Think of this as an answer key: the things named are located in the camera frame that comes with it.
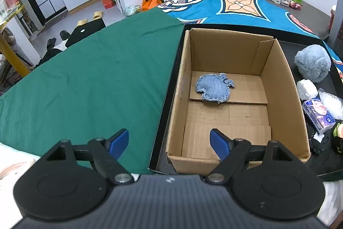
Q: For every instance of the yellow slipper right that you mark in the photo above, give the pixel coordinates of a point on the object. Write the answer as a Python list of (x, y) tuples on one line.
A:
[(98, 15)]

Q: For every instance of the denim fabric patch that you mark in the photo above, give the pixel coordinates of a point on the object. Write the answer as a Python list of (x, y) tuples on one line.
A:
[(214, 87)]

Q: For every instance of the brown cardboard box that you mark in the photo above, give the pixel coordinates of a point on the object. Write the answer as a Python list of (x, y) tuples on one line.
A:
[(264, 104)]

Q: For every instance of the green cloth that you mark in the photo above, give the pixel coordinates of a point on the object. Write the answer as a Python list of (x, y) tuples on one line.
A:
[(116, 78)]

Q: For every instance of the white soft lump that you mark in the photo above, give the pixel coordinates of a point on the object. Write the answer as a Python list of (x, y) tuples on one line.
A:
[(306, 89)]

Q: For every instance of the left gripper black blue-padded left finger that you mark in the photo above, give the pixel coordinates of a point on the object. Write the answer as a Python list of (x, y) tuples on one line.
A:
[(103, 155)]

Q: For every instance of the grey-blue plush ball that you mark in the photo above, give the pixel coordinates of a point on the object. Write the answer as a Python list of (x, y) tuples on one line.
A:
[(313, 63)]

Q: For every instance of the black shoes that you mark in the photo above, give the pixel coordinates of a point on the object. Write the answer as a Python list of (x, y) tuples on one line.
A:
[(53, 48)]

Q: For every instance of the red bottle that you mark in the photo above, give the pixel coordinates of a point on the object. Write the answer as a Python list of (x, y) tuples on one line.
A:
[(332, 13)]

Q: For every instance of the blue patterned blanket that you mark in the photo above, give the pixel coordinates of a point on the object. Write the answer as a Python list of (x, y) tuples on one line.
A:
[(256, 13)]

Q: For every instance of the plush hamburger toy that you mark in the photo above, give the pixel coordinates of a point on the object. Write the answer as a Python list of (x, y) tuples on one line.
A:
[(338, 137)]

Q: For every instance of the clear bubble wrap bag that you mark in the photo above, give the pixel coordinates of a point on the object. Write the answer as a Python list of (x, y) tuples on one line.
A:
[(332, 103)]

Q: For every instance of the teal round bundle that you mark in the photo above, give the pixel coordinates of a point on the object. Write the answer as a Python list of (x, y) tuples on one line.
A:
[(132, 10)]

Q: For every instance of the yellow slipper left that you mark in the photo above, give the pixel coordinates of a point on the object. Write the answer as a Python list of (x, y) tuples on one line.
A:
[(82, 22)]

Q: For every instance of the black shallow tray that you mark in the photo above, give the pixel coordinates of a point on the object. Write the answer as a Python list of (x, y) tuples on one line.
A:
[(326, 165)]

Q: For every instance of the yellow slipper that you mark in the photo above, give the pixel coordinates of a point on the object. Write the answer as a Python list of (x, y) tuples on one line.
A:
[(98, 15), (82, 22)]

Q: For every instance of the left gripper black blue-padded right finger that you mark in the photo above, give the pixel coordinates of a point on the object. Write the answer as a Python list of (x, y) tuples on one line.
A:
[(238, 158)]

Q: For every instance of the purple tissue pack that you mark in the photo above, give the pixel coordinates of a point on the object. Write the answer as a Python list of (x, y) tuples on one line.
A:
[(319, 115)]

